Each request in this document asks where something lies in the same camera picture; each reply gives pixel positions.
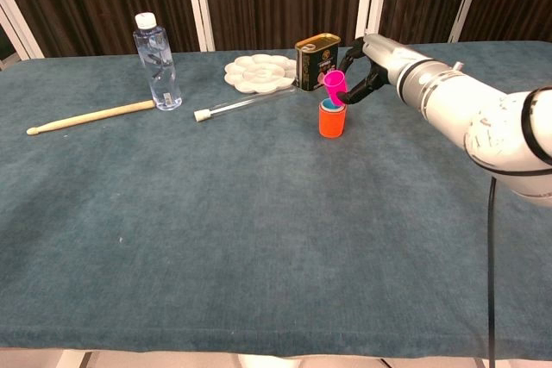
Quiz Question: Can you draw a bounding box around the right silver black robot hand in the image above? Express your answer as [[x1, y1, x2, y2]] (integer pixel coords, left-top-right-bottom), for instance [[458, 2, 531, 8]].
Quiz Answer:
[[337, 33, 432, 106]]

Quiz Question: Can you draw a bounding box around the pink plastic cup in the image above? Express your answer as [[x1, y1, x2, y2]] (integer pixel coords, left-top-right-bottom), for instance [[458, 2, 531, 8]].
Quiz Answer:
[[323, 69, 348, 107]]

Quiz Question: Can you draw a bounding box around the gold black luncheon meat can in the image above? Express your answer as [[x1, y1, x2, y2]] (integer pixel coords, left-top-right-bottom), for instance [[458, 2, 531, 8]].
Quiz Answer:
[[294, 32, 346, 93]]

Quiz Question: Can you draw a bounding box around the orange plastic cup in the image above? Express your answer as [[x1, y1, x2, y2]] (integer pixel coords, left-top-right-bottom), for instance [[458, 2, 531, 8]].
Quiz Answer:
[[317, 100, 348, 140]]

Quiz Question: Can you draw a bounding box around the white flower paint palette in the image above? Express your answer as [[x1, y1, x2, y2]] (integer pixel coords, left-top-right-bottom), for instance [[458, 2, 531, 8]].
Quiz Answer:
[[223, 53, 298, 95]]

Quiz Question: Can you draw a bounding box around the glass test tube white stopper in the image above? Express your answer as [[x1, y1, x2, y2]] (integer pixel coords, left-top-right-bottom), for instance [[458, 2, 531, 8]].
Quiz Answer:
[[193, 87, 298, 123]]

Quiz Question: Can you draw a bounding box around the clear plastic water bottle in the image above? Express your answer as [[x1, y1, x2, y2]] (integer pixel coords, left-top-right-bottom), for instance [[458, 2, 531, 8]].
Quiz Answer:
[[132, 11, 183, 112]]

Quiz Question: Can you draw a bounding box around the teal table cloth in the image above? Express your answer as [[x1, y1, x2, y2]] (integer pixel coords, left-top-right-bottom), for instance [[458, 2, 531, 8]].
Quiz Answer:
[[0, 40, 552, 360]]

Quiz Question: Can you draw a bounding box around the wooden drumstick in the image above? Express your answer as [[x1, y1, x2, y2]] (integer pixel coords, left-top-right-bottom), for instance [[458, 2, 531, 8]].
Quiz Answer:
[[26, 99, 156, 136]]

